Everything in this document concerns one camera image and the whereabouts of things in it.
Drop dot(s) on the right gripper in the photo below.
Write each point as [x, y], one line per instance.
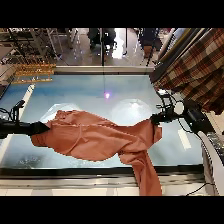
[158, 119]

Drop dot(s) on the stack of brown clothes hangers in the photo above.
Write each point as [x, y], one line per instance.
[33, 71]

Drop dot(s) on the orange pants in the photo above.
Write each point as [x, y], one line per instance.
[96, 140]

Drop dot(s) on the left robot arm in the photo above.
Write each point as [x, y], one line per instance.
[13, 127]

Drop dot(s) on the checked shirt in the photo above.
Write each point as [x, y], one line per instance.
[200, 66]

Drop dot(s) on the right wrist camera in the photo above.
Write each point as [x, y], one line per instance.
[165, 100]

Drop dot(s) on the silver frame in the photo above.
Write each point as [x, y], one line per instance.
[83, 182]

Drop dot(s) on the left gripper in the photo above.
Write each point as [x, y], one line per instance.
[38, 128]

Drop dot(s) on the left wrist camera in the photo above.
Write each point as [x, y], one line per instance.
[18, 106]

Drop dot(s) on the person's legs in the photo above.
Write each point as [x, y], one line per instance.
[101, 38]

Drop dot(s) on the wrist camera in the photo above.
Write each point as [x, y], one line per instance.
[18, 106]
[165, 100]

